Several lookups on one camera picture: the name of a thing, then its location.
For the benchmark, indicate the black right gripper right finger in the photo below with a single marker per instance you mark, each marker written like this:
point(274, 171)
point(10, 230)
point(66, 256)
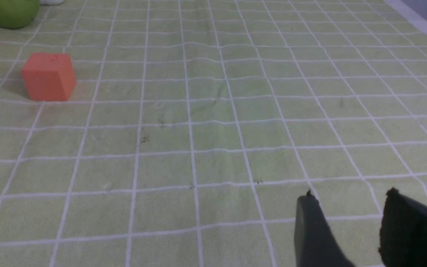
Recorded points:
point(403, 233)

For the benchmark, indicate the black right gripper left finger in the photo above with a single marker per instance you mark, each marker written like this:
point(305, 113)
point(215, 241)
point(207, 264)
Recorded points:
point(314, 242)

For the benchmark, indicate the green checked tablecloth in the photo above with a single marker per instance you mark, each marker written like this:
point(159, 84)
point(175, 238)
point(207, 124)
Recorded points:
point(195, 125)

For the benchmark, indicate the orange foam cube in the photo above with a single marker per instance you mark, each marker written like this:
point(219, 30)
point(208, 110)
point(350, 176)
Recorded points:
point(49, 77)

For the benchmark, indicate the green toy melon ball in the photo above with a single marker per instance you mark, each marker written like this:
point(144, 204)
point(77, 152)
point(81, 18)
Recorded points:
point(16, 14)

